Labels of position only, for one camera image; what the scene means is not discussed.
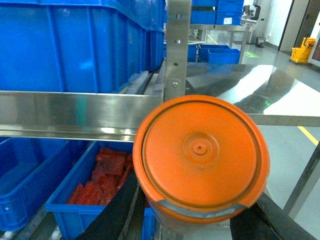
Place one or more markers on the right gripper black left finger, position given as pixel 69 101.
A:
pixel 122 218

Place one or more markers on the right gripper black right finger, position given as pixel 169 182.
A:
pixel 265 220

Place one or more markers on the orange cylinder cap 4680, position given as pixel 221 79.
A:
pixel 200 160

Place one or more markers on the blue bin with red parts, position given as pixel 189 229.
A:
pixel 86 190

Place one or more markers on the stainless steel shelf rack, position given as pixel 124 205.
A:
pixel 71 115

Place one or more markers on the blue plastic bin middle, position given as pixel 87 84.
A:
pixel 30 170

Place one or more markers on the stainless steel side table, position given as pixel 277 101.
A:
pixel 288 113

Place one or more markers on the yellow mop bucket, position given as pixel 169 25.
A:
pixel 300 55

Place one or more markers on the large blue upper crate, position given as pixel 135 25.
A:
pixel 78 46

